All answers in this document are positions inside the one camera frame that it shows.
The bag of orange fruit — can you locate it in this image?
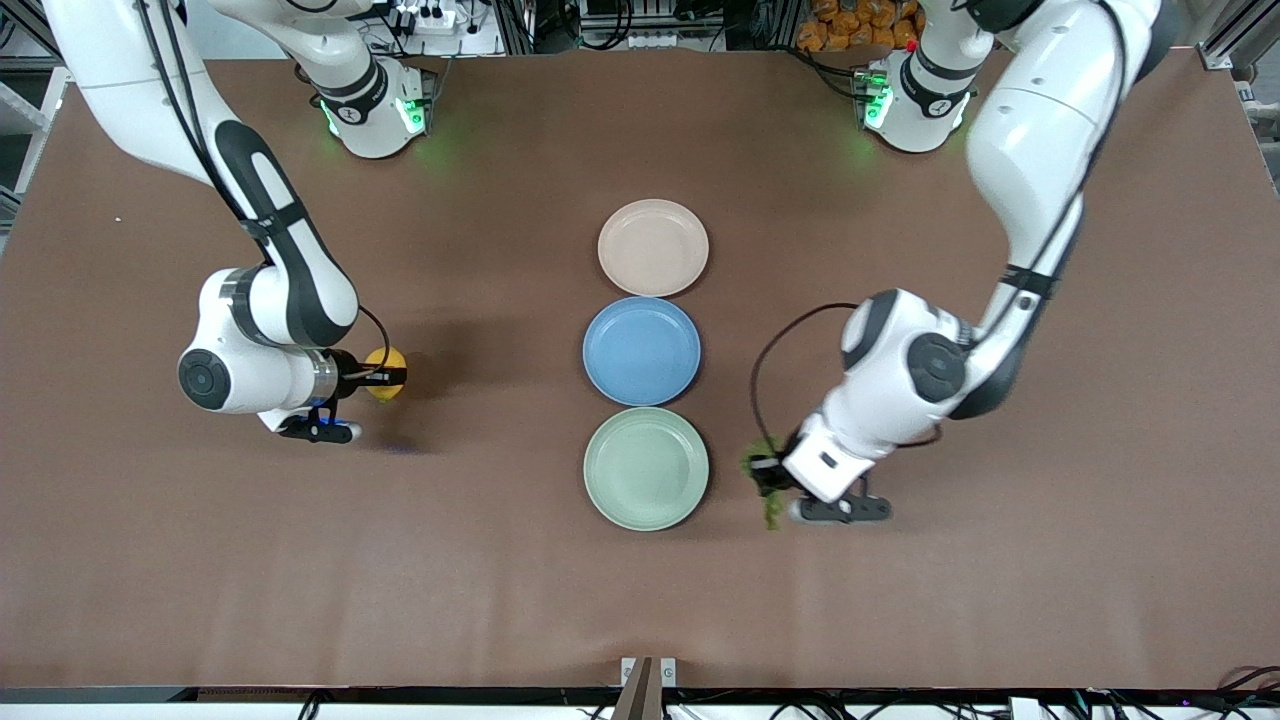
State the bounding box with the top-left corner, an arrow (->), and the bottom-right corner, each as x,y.
797,0 -> 926,53

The green lettuce leaf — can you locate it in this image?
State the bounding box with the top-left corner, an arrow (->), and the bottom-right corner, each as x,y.
740,437 -> 801,531

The aluminium frame profile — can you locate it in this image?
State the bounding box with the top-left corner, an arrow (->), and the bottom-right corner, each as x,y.
1195,0 -> 1280,73

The metal table bracket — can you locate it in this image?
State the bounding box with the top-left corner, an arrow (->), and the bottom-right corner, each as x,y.
620,657 -> 678,720

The light green plate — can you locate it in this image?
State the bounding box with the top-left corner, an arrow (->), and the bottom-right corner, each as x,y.
583,407 -> 710,532

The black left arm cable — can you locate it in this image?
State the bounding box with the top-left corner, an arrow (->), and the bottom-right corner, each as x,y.
750,0 -> 1136,463

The yellow lemon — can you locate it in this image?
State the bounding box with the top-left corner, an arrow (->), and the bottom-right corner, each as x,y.
365,347 -> 409,403

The beige plate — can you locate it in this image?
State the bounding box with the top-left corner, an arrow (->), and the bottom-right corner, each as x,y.
597,199 -> 710,298

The white power strip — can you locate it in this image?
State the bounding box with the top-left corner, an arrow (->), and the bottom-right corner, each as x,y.
385,0 -> 471,36

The blue plate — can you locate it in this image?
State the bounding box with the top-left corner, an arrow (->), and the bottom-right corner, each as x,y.
582,296 -> 703,407

